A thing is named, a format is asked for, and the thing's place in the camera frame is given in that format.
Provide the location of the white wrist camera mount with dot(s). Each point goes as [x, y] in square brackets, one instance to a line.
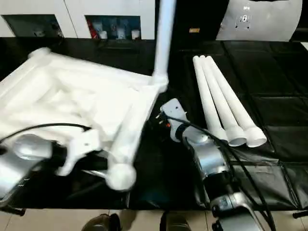
[84, 144]
[174, 108]

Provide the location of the white panel with round mount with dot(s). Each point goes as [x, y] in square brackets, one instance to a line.
[264, 24]

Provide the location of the white cabinet with glass doors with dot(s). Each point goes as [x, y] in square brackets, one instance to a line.
[72, 9]

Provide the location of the dark left robot foot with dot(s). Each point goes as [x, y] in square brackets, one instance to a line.
[101, 222]

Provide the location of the white plastic table top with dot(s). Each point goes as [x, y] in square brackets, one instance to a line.
[72, 96]

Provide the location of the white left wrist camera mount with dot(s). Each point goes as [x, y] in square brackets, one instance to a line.
[84, 144]

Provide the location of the dark robot foot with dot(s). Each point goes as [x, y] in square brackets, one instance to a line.
[101, 222]
[174, 222]

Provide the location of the black table mat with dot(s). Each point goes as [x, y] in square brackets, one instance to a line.
[276, 108]

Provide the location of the white plastic table leg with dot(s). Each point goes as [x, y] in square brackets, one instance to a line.
[163, 36]
[231, 96]
[216, 96]
[204, 96]

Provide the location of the glossy black box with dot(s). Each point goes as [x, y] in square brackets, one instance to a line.
[199, 16]

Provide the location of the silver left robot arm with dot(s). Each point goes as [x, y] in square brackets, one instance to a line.
[24, 156]

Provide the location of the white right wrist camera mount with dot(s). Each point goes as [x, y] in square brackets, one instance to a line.
[174, 108]

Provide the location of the white flat board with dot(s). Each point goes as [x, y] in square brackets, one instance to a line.
[305, 46]

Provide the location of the black metal floor bar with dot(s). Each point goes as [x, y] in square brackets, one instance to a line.
[16, 211]
[300, 213]

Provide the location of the dark right robot foot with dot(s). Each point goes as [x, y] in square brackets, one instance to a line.
[174, 222]

